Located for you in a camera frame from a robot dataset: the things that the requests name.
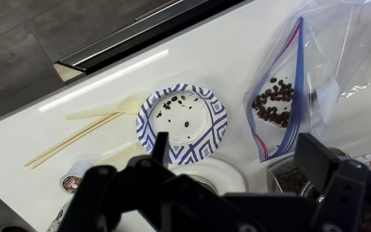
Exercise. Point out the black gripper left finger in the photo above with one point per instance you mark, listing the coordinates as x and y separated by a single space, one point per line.
121 194

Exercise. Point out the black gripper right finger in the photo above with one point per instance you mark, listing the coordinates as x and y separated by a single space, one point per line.
353 194

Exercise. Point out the bagged coffee beans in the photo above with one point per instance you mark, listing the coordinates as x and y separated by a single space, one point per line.
276 108

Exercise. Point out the clear zip bag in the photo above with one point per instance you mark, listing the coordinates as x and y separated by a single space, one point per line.
314 52

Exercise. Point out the white ceramic plate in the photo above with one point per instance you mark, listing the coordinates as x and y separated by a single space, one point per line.
231 176

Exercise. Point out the blue patterned paper plate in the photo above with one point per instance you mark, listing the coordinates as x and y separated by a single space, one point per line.
211 112

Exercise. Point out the thin wooden stir stick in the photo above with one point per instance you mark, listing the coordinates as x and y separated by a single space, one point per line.
79 141
73 139

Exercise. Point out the cream plastic spoon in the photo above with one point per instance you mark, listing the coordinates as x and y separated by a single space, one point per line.
129 105

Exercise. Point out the steel sink basin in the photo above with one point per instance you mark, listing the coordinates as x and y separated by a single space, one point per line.
0 213

